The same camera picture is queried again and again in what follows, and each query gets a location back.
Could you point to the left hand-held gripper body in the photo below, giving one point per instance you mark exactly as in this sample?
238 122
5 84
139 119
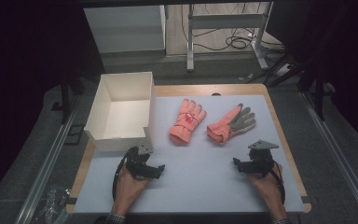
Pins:
140 161

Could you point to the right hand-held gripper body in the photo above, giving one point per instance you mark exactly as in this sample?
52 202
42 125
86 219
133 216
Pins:
261 158

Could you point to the pink glove with grey palm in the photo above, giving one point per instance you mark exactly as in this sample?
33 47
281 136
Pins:
227 126

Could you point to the white cardboard box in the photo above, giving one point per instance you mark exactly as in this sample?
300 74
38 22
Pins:
121 116

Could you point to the pink glove with red print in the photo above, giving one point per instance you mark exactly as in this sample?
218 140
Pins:
185 124

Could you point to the person's left hand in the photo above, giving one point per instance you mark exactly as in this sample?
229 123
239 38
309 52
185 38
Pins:
129 186

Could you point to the person's right hand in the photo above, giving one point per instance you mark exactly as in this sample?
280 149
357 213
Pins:
265 185

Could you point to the black floor plate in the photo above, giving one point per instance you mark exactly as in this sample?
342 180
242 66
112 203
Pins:
74 134

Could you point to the black stand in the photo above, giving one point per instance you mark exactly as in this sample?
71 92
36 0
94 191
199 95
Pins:
318 90
66 96

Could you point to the white power strip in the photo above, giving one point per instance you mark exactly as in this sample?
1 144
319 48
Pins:
282 70

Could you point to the clear plastic bag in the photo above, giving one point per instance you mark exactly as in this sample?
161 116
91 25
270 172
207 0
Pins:
52 203

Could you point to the white cabinet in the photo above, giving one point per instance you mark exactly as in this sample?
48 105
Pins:
126 28

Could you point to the aluminium floor rail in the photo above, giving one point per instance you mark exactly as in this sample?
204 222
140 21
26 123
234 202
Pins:
338 152
48 168

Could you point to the grey metal desk frame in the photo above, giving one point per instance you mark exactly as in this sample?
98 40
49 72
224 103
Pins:
227 21

